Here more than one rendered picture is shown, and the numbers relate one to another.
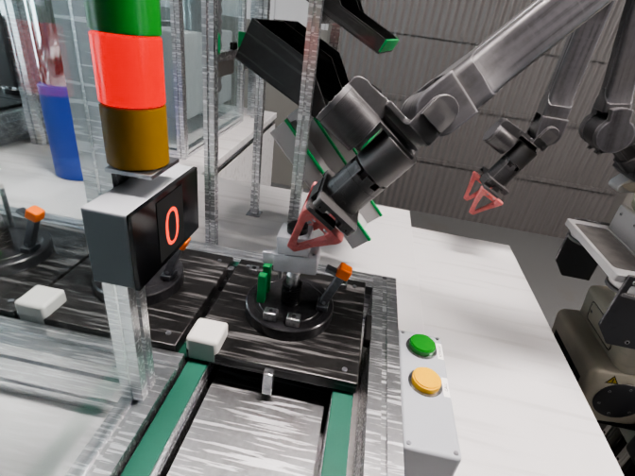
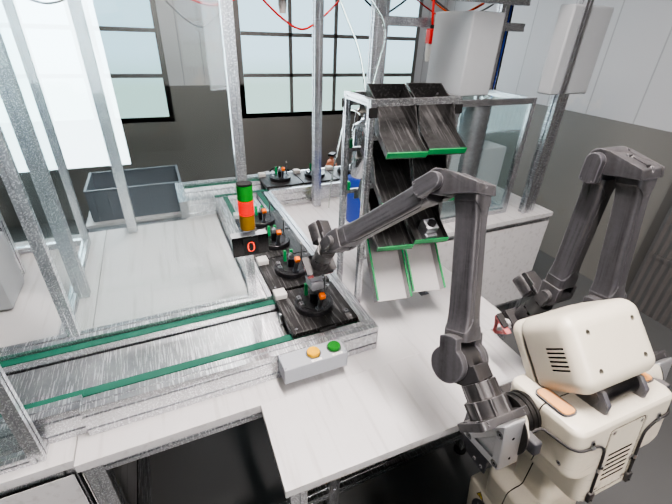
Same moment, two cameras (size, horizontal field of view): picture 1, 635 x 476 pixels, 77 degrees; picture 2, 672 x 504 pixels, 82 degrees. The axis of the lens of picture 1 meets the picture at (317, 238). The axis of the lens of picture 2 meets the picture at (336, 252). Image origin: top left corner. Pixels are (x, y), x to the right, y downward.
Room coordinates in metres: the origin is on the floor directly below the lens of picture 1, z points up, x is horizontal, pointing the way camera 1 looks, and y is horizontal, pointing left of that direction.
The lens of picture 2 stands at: (0.01, -0.97, 1.84)
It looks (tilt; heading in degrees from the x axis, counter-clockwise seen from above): 30 degrees down; 60
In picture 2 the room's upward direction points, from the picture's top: 2 degrees clockwise
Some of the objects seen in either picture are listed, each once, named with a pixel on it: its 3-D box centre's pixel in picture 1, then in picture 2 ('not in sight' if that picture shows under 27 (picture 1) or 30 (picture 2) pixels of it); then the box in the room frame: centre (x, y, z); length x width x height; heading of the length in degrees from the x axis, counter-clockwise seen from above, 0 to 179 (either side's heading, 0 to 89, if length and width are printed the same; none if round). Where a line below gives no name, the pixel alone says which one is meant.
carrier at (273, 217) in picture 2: not in sight; (260, 214); (0.56, 0.77, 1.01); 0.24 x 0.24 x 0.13; 85
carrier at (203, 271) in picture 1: (136, 259); (291, 260); (0.52, 0.28, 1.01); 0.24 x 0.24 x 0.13; 85
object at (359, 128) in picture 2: not in sight; (364, 142); (1.16, 0.78, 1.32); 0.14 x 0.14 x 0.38
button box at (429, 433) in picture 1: (420, 397); (313, 360); (0.40, -0.18, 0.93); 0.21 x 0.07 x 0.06; 175
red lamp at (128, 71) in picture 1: (129, 68); (245, 206); (0.32, 0.16, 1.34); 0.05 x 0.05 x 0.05
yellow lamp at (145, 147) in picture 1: (136, 132); (247, 220); (0.32, 0.16, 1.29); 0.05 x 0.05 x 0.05
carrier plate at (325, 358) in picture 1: (288, 314); (313, 307); (0.50, 0.03, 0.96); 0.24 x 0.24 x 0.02; 85
